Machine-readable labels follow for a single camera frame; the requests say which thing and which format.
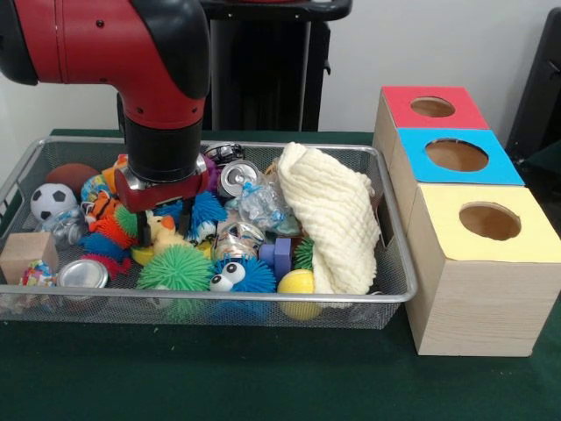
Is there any colourful confetti ball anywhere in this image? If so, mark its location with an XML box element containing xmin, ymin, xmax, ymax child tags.
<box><xmin>19</xmin><ymin>259</ymin><xmax>58</xmax><ymax>287</ymax></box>

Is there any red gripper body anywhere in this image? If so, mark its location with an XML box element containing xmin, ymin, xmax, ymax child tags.
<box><xmin>114</xmin><ymin>168</ymin><xmax>210</xmax><ymax>215</ymax></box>

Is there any wooden three-hole box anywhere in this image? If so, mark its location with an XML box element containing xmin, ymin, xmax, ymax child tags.
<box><xmin>372</xmin><ymin>85</ymin><xmax>561</xmax><ymax>357</ymax></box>

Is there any cream waffle cloth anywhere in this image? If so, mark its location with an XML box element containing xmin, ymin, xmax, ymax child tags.
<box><xmin>277</xmin><ymin>140</ymin><xmax>381</xmax><ymax>296</ymax></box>

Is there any clear mesh bin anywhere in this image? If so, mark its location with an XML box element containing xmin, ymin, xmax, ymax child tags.
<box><xmin>0</xmin><ymin>135</ymin><xmax>417</xmax><ymax>331</ymax></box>

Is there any yellow plush duck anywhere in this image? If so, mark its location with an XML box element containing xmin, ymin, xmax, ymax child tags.
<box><xmin>146</xmin><ymin>213</ymin><xmax>188</xmax><ymax>256</ymax></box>

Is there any brown toy football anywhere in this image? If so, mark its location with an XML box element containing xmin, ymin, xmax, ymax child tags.
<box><xmin>46</xmin><ymin>163</ymin><xmax>101</xmax><ymax>194</ymax></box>

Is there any dark green table cloth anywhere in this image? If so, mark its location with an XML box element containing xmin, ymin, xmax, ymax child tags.
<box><xmin>0</xmin><ymin>127</ymin><xmax>561</xmax><ymax>421</ymax></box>
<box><xmin>519</xmin><ymin>139</ymin><xmax>561</xmax><ymax>185</ymax></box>

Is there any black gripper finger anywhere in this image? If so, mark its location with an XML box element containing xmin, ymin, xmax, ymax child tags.
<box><xmin>136</xmin><ymin>210</ymin><xmax>153</xmax><ymax>246</ymax></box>
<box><xmin>180</xmin><ymin>199</ymin><xmax>194</xmax><ymax>239</ymax></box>

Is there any green spiky ball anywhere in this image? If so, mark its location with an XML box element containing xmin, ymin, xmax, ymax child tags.
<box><xmin>135</xmin><ymin>244</ymin><xmax>216</xmax><ymax>293</ymax></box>

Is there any purple foam block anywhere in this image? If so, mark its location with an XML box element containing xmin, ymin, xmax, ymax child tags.
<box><xmin>258</xmin><ymin>236</ymin><xmax>294</xmax><ymax>282</ymax></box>

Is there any plain wooden block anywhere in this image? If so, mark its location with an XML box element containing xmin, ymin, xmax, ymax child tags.
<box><xmin>0</xmin><ymin>232</ymin><xmax>60</xmax><ymax>284</ymax></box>

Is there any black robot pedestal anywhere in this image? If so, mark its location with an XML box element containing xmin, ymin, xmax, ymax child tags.
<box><xmin>199</xmin><ymin>0</ymin><xmax>354</xmax><ymax>132</ymax></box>

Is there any black and white soccer ball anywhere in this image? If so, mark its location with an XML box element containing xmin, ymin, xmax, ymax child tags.
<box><xmin>30</xmin><ymin>182</ymin><xmax>79</xmax><ymax>221</ymax></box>

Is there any yellow ball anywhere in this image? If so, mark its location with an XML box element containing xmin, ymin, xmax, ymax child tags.
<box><xmin>277</xmin><ymin>268</ymin><xmax>323</xmax><ymax>320</ymax></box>

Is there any silver tin can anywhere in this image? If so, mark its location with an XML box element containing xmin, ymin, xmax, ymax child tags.
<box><xmin>56</xmin><ymin>258</ymin><xmax>110</xmax><ymax>289</ymax></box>

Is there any black upright panel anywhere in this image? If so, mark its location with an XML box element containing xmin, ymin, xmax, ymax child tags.
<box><xmin>506</xmin><ymin>6</ymin><xmax>561</xmax><ymax>153</ymax></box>

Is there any blue spiky ball with eyes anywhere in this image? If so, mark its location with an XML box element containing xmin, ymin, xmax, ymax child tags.
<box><xmin>207</xmin><ymin>253</ymin><xmax>278</xmax><ymax>294</ymax></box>

